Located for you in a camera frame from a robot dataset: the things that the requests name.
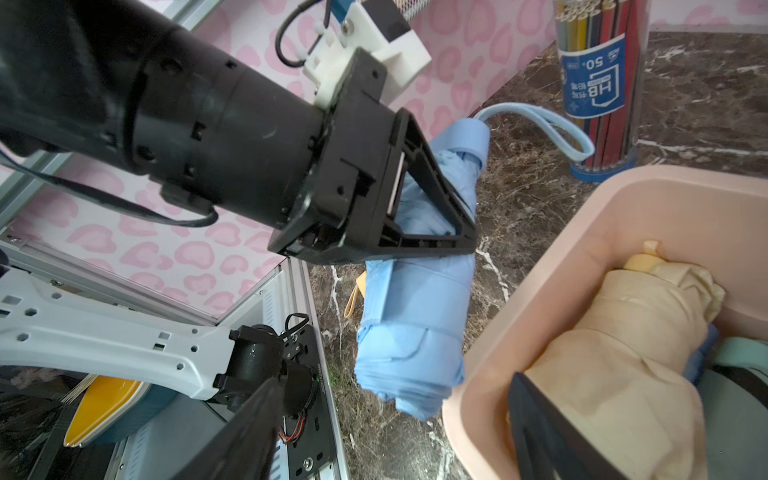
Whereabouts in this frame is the light blue umbrella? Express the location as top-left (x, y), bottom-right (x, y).
top-left (683, 324), bottom-right (720, 385)

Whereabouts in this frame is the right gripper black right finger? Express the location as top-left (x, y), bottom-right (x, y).
top-left (507, 372), bottom-right (624, 479)

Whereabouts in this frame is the colored pencil tube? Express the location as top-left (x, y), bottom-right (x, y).
top-left (554, 0), bottom-right (650, 183)

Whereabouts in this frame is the beige umbrella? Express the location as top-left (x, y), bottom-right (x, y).
top-left (525, 240), bottom-right (725, 479)

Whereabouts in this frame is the mint green umbrella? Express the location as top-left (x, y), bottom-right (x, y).
top-left (698, 337), bottom-right (767, 479)

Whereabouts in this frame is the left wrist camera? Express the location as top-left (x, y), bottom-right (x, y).
top-left (303, 1), bottom-right (431, 110)

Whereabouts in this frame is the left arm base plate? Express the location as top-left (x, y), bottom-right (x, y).
top-left (273, 324), bottom-right (337, 479)

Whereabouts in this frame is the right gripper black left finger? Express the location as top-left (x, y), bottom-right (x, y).
top-left (174, 379), bottom-right (284, 480)

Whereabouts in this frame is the pink plastic storage box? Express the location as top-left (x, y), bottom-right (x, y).
top-left (443, 166), bottom-right (767, 479)

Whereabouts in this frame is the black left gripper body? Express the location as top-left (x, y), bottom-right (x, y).
top-left (132, 49), bottom-right (477, 265)

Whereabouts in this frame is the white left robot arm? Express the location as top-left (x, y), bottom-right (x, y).
top-left (8, 1), bottom-right (489, 418)

